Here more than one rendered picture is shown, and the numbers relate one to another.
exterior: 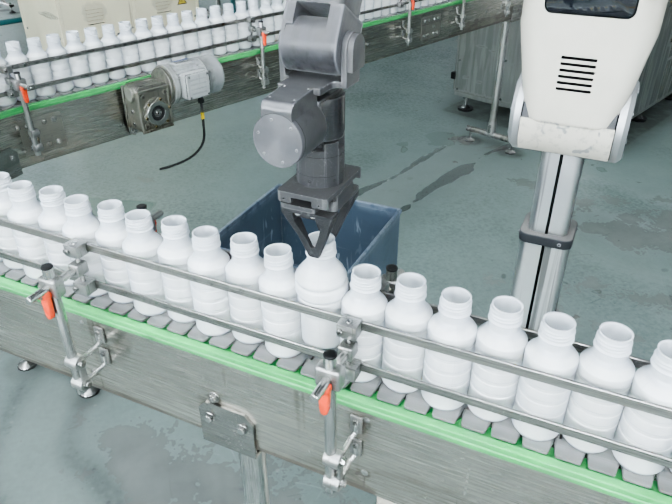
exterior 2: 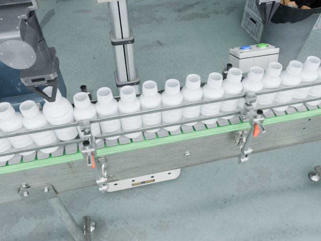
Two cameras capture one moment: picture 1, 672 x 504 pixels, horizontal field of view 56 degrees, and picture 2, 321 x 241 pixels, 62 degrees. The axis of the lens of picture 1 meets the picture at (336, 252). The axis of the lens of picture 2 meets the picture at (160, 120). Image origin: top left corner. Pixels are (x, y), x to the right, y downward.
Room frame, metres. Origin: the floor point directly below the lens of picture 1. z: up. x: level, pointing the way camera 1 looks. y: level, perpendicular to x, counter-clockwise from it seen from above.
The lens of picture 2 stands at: (0.15, 0.10, 1.62)
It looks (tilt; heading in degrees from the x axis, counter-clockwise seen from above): 48 degrees down; 323
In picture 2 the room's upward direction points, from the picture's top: straight up
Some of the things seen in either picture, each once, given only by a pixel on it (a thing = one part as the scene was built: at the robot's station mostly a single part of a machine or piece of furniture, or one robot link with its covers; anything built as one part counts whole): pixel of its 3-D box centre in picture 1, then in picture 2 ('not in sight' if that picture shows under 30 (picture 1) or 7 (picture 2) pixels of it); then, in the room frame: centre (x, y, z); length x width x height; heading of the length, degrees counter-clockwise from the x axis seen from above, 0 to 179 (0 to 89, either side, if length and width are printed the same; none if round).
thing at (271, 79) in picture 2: not in sight; (266, 88); (0.44, -0.52, 1.08); 0.06 x 0.06 x 0.17
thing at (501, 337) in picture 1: (498, 358); (150, 107); (0.59, -0.20, 1.08); 0.06 x 0.06 x 0.17
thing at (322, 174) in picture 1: (320, 163); (35, 54); (0.69, 0.02, 1.30); 0.10 x 0.07 x 0.07; 155
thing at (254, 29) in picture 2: not in sight; (274, 20); (1.60, -2.62, 0.11); 0.61 x 0.41 x 0.22; 71
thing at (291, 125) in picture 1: (305, 95); (16, 20); (0.65, 0.03, 1.39); 0.12 x 0.09 x 0.12; 155
